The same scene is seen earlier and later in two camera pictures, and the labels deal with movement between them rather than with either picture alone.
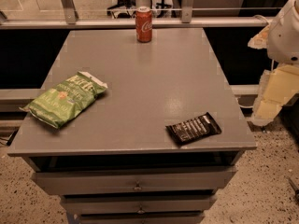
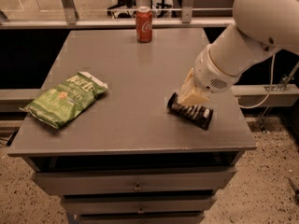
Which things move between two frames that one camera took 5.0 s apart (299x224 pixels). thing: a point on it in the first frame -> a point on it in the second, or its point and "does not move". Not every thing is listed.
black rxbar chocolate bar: [196, 128] -> [194, 114]
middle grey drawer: [139, 204] does not move
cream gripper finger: [260, 40] -> [206, 76]
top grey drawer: [138, 181] does not move
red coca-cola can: [144, 24] does not move
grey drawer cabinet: [114, 161] does not move
